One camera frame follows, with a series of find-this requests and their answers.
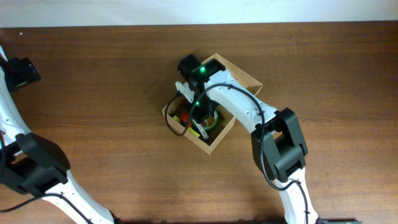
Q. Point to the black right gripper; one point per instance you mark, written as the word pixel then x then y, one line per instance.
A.
pixel 199 113

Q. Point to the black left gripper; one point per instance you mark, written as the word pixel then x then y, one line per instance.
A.
pixel 25 71

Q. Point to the red utility knife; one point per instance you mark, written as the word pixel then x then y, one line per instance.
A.
pixel 185 120

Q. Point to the cardboard box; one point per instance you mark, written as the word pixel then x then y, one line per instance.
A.
pixel 225 119

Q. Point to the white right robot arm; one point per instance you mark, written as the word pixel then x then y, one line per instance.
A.
pixel 278 144

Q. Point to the small yellow tape roll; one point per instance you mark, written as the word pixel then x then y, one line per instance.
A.
pixel 208 123

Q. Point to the yellow highlighter marker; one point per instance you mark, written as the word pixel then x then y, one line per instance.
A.
pixel 190 129

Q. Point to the green tape roll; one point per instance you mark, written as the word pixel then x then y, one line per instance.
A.
pixel 215 116

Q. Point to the blue white marker pen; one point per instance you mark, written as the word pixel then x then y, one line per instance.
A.
pixel 201 131

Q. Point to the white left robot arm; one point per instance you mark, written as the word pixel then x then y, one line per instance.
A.
pixel 31 164

